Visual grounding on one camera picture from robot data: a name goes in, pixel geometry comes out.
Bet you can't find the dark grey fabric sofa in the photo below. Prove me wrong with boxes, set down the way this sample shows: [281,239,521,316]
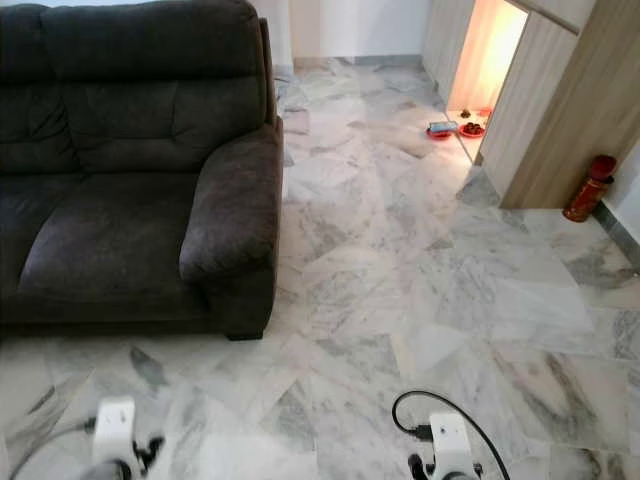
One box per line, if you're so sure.
[0,0,285,341]

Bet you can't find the red canister fire extinguisher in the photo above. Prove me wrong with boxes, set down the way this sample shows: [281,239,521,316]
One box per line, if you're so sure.
[562,154,617,223]

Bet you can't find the red bowl grey contents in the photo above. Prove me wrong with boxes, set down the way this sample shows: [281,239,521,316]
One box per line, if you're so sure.
[426,121,458,141]

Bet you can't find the light wooden cabinet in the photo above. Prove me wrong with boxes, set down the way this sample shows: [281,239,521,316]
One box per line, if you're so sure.
[422,0,640,211]

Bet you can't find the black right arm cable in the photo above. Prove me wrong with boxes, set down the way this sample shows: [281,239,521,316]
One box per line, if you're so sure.
[392,390,511,480]

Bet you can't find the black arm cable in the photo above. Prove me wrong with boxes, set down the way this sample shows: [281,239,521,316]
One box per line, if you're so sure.
[392,390,511,480]
[10,420,96,480]

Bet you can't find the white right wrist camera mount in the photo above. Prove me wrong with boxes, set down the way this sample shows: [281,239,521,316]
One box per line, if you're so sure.
[430,413,478,480]

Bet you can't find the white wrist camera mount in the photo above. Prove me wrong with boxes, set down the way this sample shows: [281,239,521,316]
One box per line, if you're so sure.
[93,396,139,466]
[430,413,478,480]

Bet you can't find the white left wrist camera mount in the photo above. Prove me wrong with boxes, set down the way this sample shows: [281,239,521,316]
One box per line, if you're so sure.
[93,396,139,466]

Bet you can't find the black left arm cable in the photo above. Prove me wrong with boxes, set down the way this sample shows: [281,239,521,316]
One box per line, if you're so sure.
[10,420,96,480]

